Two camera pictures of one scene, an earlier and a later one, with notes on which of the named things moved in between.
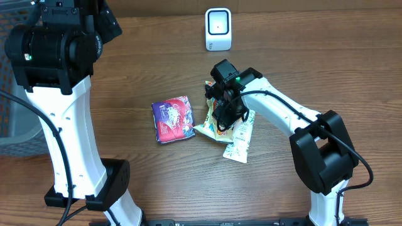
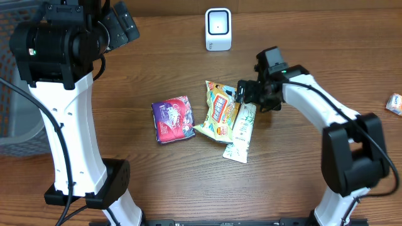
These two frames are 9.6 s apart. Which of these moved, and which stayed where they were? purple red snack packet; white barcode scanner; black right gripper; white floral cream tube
Moved: black right gripper
Stayed: white floral cream tube; white barcode scanner; purple red snack packet
